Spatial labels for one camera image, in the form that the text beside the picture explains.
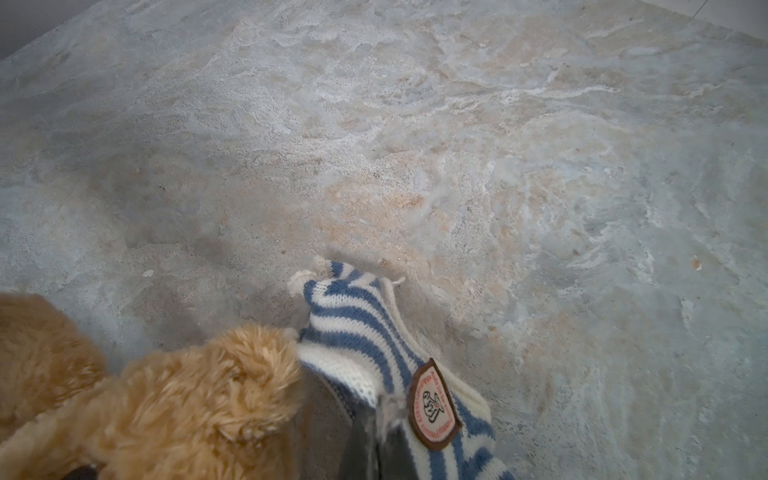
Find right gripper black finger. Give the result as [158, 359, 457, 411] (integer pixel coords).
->
[337, 395, 414, 480]

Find blue white striped knit sweater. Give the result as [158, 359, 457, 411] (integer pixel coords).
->
[288, 258, 513, 479]

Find brown teddy bear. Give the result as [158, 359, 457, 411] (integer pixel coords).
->
[1, 293, 304, 479]

